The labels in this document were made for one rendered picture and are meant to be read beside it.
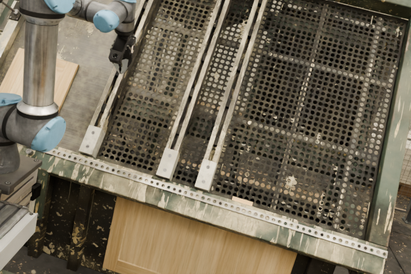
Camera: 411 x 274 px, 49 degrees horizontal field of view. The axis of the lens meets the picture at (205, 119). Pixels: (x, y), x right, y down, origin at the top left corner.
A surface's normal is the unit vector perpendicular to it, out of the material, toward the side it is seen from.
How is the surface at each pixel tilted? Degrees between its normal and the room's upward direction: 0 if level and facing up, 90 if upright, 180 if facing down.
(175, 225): 90
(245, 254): 90
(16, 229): 0
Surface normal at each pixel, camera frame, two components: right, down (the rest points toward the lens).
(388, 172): -0.03, -0.32
